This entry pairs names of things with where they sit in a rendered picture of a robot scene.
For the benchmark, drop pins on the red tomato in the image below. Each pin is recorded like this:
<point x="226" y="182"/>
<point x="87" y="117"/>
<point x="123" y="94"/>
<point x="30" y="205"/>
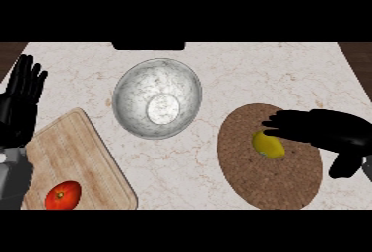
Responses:
<point x="62" y="196"/>

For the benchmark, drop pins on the brown round cork placemat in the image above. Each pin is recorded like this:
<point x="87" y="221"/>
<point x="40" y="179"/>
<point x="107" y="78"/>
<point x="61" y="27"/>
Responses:
<point x="269" y="164"/>

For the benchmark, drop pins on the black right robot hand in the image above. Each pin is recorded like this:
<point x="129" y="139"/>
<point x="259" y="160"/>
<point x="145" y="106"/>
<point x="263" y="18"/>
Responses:
<point x="325" y="129"/>

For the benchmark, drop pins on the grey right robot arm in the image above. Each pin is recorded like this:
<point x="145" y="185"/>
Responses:
<point x="368" y="167"/>

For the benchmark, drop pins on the pale wooden cutting board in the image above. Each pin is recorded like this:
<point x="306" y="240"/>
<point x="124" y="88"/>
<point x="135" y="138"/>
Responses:
<point x="80" y="164"/>

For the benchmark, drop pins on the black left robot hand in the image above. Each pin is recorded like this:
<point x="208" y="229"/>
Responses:
<point x="18" y="98"/>

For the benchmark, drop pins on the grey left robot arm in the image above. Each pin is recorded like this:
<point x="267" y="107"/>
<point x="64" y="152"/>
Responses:
<point x="12" y="178"/>

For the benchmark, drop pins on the yellow lemon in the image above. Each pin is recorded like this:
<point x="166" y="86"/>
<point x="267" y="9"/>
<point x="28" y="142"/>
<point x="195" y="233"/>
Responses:
<point x="269" y="146"/>

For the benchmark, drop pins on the white marbled bowl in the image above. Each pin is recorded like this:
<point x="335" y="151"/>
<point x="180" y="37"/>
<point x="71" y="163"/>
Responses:
<point x="157" y="97"/>

